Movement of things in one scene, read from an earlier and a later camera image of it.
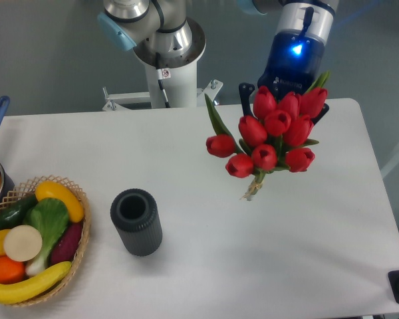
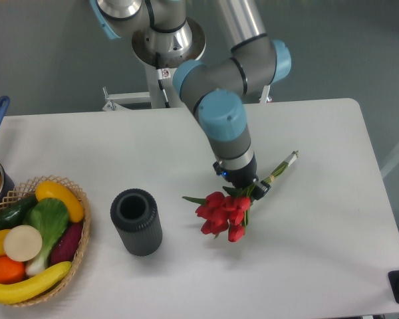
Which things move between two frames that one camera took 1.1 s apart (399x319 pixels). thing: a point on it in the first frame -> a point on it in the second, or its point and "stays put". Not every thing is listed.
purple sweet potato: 65,247 stays put
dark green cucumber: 12,214 stays put
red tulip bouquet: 277,136 -> 231,208
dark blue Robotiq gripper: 294,64 -> 243,178
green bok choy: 51,216 stays put
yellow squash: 50,189 stays put
